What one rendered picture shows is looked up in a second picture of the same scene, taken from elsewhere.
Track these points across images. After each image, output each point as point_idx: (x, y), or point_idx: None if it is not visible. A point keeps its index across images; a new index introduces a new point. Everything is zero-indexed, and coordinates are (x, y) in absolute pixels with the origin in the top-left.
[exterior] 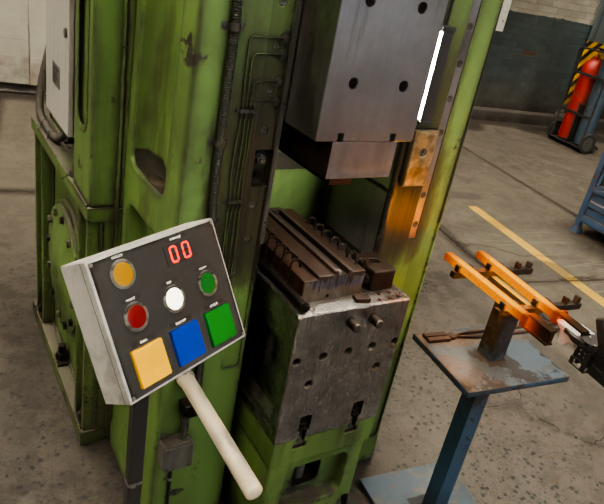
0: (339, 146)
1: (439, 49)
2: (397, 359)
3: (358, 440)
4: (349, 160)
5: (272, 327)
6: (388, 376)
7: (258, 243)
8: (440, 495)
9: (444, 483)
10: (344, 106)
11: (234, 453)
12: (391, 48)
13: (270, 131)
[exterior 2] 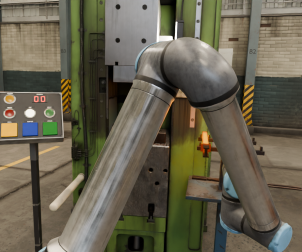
0: (116, 67)
1: (176, 30)
2: (202, 201)
3: (158, 230)
4: (123, 74)
5: None
6: (199, 211)
7: (106, 118)
8: None
9: None
10: (115, 50)
11: (61, 194)
12: (133, 25)
13: (104, 70)
